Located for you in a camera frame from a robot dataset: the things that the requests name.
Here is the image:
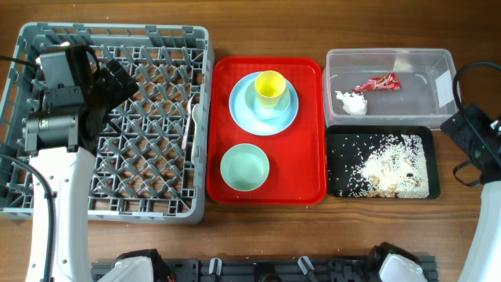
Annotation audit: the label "red snack wrapper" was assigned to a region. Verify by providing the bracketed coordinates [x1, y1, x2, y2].
[353, 73, 402, 93]

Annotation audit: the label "rice and peanut leftovers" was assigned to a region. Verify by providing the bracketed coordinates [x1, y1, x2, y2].
[327, 134, 430, 199]

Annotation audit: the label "white plastic spoon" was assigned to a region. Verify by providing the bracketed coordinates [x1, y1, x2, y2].
[191, 103, 200, 164]

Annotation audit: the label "white tissue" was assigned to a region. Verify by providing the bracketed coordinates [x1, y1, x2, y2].
[335, 91, 367, 115]

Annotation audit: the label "light blue plate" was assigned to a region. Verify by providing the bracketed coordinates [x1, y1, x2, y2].
[229, 71, 299, 136]

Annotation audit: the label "light green small plate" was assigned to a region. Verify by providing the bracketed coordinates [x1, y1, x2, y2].
[244, 81, 291, 120]

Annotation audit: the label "light green bowl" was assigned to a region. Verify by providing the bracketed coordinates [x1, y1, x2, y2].
[220, 143, 270, 192]

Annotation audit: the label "yellow plastic cup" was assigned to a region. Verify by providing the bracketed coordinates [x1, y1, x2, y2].
[254, 70, 287, 108]

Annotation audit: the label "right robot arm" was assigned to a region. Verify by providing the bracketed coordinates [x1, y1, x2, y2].
[364, 104, 500, 282]

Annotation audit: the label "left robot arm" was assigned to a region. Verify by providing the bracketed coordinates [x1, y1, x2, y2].
[23, 45, 139, 281]

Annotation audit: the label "grey plastic dishwasher rack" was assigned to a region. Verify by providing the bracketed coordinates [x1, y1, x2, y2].
[1, 22, 214, 224]

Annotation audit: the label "black plastic tray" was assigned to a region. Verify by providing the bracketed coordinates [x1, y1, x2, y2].
[326, 125, 441, 199]

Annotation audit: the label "clear plastic bin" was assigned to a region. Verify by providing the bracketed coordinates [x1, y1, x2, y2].
[323, 48, 457, 130]

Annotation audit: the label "red plastic tray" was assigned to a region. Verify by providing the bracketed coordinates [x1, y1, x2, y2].
[206, 56, 326, 205]

